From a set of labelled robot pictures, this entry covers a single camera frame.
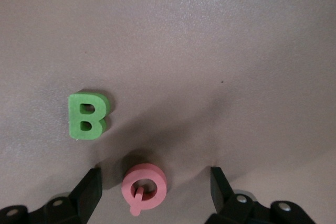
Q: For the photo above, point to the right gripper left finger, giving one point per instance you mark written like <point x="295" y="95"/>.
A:
<point x="86" y="195"/>

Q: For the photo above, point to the pink foam letter Q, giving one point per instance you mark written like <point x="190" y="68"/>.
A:
<point x="131" y="182"/>

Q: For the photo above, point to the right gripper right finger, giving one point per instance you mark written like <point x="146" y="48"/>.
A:
<point x="223" y="200"/>

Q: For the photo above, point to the green foam letter B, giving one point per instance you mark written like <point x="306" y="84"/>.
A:
<point x="76" y="119"/>

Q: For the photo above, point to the brown table mat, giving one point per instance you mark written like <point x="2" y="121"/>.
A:
<point x="183" y="51"/>

